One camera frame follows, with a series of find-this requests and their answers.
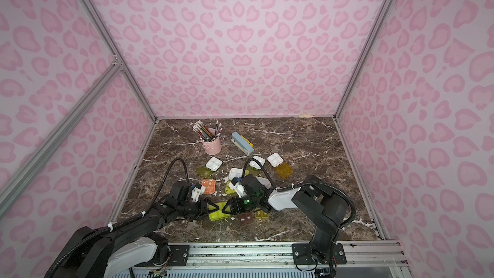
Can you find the white pillbox green lid front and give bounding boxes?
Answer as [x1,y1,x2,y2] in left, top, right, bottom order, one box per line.
[208,202,231,221]

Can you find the white pillbox green lid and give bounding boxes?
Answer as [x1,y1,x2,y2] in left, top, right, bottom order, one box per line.
[225,168,243,195]
[247,156,266,176]
[256,176,271,189]
[196,157,223,178]
[208,202,231,221]

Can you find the small yellow pillbox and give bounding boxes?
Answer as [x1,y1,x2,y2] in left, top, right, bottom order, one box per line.
[255,210,269,220]

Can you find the small dark red pillbox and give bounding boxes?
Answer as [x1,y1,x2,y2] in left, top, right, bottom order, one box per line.
[237,213,255,226]

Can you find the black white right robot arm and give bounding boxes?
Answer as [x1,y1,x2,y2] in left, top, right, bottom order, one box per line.
[222,175,356,265]

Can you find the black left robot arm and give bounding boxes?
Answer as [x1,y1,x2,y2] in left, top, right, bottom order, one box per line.
[45,181,219,277]

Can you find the orange square pillbox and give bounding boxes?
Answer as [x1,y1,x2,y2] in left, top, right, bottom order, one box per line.
[201,180,216,194]

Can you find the white pillbox green lid back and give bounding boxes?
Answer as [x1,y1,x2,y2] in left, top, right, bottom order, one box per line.
[247,156,266,176]

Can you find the white pillbox yellow lid far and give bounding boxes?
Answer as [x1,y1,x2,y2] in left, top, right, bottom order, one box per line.
[268,153,293,180]

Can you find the pink pencil cup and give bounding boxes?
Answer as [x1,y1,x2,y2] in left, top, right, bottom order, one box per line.
[202,128,221,156]

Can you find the blue grey stapler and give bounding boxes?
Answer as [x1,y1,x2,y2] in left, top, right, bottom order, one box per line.
[231,132,254,155]

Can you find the coloured pencils bundle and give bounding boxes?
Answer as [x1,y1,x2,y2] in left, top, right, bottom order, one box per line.
[192,120,223,142]

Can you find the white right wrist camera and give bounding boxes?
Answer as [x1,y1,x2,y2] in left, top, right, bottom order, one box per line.
[228,181,247,198]

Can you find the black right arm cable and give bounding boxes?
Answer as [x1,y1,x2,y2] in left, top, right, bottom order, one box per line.
[242,157,356,229]

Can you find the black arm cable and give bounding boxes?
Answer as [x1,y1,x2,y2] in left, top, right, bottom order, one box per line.
[44,157,190,278]
[242,157,356,229]

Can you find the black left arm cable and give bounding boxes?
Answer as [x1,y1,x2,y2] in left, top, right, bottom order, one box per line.
[44,157,190,278]

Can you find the aluminium front rail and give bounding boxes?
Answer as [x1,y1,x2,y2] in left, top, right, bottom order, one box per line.
[71,241,410,278]

